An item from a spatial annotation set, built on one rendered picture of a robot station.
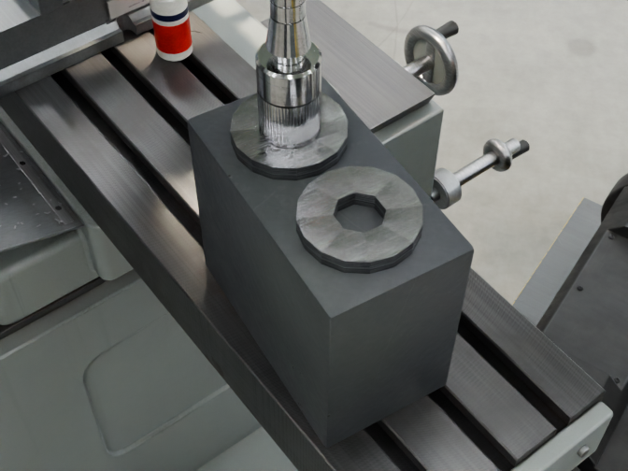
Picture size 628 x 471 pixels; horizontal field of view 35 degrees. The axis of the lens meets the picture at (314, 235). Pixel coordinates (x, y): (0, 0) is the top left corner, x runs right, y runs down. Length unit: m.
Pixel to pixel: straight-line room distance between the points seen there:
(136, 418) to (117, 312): 0.26
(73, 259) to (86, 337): 0.13
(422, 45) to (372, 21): 1.14
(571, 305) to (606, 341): 0.07
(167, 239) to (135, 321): 0.33
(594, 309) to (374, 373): 0.68
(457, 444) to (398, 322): 0.15
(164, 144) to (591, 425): 0.50
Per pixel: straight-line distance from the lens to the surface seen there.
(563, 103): 2.55
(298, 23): 0.67
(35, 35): 1.11
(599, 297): 1.40
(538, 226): 2.25
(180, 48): 1.11
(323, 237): 0.68
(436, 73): 1.58
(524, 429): 0.84
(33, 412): 1.28
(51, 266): 1.12
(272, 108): 0.71
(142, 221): 0.96
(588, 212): 1.76
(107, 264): 1.12
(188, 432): 1.54
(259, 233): 0.71
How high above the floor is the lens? 1.68
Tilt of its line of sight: 51 degrees down
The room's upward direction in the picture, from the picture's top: 1 degrees clockwise
